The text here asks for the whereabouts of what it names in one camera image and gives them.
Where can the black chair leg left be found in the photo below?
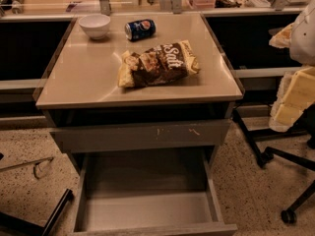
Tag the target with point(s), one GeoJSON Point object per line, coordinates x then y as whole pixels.
{"type": "Point", "coordinates": [40, 222]}

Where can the grey drawer cabinet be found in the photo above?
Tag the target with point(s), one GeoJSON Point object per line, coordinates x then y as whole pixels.
{"type": "Point", "coordinates": [141, 115]}

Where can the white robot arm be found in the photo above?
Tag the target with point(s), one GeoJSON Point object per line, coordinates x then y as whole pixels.
{"type": "Point", "coordinates": [302, 46]}

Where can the white ceramic bowl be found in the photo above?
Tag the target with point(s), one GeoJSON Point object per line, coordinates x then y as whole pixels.
{"type": "Point", "coordinates": [95, 26]}

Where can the open middle drawer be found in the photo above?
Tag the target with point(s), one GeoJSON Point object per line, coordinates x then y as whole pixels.
{"type": "Point", "coordinates": [157, 192]}

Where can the blue pepsi can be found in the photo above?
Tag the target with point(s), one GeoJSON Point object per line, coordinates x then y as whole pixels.
{"type": "Point", "coordinates": [140, 29]}

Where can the top drawer front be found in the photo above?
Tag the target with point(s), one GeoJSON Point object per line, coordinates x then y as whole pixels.
{"type": "Point", "coordinates": [183, 134]}

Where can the black office chair base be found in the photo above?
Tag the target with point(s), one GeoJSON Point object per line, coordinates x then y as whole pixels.
{"type": "Point", "coordinates": [297, 189]}

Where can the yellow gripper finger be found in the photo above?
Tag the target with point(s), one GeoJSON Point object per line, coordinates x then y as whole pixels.
{"type": "Point", "coordinates": [282, 38]}
{"type": "Point", "coordinates": [295, 94]}

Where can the black desk leg frame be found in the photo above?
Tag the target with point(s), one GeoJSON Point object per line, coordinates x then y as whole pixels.
{"type": "Point", "coordinates": [259, 135]}

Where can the brown chip bag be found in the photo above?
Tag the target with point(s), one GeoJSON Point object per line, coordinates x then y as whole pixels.
{"type": "Point", "coordinates": [159, 65]}

